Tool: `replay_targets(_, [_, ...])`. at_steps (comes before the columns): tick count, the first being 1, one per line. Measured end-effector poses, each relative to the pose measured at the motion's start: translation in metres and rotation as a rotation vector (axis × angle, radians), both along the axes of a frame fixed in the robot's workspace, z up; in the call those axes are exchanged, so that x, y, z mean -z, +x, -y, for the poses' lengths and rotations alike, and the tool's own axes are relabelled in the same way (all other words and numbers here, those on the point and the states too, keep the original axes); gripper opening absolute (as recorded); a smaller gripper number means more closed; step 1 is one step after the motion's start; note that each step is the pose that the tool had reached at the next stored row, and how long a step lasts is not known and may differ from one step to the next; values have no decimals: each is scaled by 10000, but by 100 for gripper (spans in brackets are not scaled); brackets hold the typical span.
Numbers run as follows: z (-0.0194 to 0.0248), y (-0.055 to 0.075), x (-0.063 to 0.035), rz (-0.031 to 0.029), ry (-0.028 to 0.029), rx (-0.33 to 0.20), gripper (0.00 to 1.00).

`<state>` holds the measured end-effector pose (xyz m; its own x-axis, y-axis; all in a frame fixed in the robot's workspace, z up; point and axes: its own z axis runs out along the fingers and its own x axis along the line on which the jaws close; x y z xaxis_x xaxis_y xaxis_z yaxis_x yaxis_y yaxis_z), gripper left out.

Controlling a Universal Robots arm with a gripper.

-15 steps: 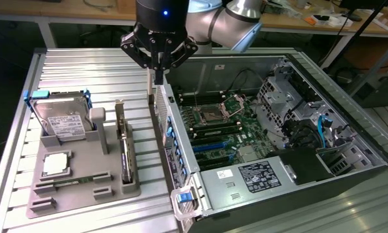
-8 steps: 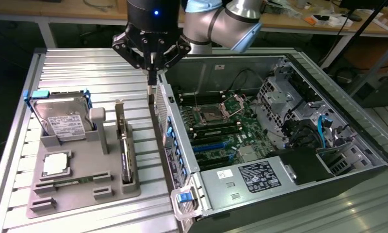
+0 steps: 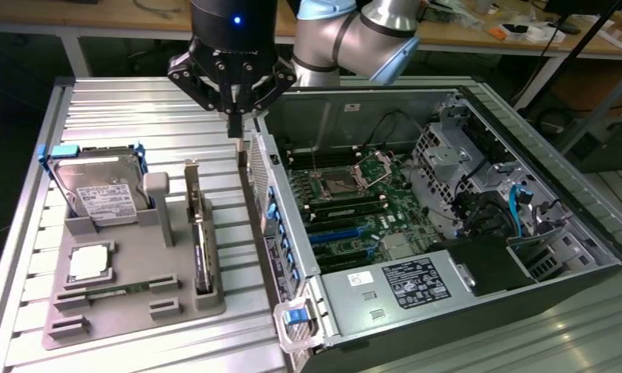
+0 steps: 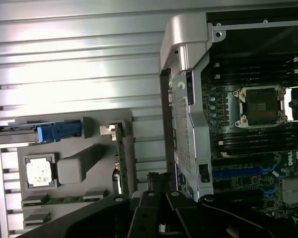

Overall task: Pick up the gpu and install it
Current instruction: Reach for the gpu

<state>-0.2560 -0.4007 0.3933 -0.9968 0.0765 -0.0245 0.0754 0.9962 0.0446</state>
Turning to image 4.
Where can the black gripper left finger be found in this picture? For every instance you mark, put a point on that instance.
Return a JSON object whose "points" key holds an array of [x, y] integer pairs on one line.
{"points": [[77, 215]]}

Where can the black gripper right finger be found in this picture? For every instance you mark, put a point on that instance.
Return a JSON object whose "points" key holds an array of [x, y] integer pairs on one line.
{"points": [[238, 213]]}

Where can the green bare RAM stick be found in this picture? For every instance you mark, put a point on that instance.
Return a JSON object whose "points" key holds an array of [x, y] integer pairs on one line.
{"points": [[64, 199]]}

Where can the blue expansion slot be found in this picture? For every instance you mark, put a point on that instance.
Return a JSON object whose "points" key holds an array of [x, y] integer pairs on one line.
{"points": [[238, 172]]}

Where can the green motherboard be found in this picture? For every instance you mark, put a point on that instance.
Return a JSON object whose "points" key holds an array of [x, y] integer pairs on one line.
{"points": [[238, 161]]}

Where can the silver CPU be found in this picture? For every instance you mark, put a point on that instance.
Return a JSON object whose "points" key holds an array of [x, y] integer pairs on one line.
{"points": [[38, 172]]}

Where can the grey parts rack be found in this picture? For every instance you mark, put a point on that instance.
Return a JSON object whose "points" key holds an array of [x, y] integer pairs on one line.
{"points": [[89, 158]]}

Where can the silver finned heat sink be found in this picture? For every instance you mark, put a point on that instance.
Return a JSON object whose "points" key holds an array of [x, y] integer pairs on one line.
{"points": [[294, 189]]}

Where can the black RAM slot bank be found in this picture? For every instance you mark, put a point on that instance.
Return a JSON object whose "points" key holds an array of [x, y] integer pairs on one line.
{"points": [[250, 74], [250, 142]]}

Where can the hard disk drive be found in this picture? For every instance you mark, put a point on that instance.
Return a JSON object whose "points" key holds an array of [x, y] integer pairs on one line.
{"points": [[64, 127]]}

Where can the silver hard disk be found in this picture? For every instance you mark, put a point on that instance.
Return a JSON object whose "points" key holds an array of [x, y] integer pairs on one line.
{"points": [[12, 135]]}

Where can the CPU socket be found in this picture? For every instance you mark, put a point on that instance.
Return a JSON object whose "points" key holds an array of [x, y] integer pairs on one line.
{"points": [[260, 105]]}

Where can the metal socket cover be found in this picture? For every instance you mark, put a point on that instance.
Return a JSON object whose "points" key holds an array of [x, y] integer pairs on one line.
{"points": [[296, 104]]}

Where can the open black PC case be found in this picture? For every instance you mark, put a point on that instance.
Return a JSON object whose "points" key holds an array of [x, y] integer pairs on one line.
{"points": [[183, 49]]}

